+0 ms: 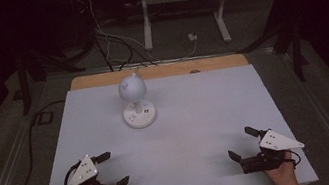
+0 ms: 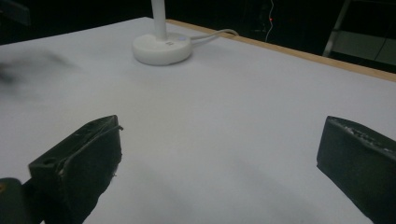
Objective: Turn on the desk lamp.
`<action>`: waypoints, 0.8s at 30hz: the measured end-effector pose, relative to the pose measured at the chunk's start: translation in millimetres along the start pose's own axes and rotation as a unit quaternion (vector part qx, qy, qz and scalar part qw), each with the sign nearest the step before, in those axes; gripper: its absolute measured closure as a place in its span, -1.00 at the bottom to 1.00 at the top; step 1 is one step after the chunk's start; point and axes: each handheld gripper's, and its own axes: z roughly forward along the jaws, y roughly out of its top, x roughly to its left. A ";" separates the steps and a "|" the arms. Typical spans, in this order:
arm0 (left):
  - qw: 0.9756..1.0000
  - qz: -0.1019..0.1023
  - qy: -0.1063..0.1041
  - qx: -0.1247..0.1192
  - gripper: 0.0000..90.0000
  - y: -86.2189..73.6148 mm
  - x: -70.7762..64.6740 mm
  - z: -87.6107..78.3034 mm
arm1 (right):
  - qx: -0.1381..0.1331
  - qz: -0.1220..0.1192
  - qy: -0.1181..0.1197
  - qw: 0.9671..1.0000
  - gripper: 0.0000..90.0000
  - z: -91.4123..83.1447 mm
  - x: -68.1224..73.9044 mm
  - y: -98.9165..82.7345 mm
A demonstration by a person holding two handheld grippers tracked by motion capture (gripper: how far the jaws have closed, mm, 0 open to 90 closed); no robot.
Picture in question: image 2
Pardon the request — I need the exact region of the white lamp cable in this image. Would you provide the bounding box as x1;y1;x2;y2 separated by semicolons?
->
190;28;240;45

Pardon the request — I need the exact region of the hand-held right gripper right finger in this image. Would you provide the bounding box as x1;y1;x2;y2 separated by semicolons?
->
316;115;396;224

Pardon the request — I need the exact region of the metal stand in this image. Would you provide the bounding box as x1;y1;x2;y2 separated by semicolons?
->
322;0;396;66

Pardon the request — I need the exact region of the thin white hanging cable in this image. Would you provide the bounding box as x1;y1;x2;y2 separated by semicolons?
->
264;0;276;43

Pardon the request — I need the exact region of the white lamp base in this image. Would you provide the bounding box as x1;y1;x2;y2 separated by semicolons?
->
132;0;193;66

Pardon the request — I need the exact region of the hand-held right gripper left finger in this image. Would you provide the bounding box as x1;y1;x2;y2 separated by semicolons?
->
28;114;124;224

